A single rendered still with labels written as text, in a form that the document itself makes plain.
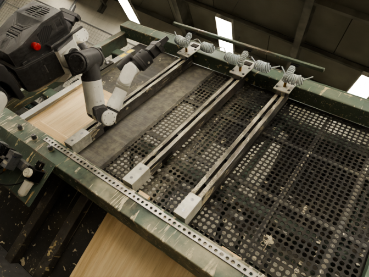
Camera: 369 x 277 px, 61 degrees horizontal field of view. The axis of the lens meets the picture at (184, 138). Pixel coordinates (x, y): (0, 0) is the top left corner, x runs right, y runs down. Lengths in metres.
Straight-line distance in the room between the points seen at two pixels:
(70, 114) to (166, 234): 1.02
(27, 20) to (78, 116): 0.65
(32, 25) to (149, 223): 0.96
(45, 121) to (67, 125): 0.15
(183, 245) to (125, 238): 0.45
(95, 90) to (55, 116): 0.57
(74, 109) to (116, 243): 0.85
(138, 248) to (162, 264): 0.15
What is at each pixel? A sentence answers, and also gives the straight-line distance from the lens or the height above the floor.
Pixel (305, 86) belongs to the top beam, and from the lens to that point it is 2.05.
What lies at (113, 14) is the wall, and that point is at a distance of 8.87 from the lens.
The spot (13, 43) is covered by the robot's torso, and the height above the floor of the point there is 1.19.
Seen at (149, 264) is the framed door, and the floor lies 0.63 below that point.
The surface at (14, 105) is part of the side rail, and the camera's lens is 2.29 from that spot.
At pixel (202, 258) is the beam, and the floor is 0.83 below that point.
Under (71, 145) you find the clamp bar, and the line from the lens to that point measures 1.72.
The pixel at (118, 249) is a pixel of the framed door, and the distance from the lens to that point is 1.70.
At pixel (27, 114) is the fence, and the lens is 2.08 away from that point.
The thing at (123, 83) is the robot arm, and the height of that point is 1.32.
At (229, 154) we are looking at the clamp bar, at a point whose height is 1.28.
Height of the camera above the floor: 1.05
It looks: 7 degrees up
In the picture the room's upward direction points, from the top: 30 degrees clockwise
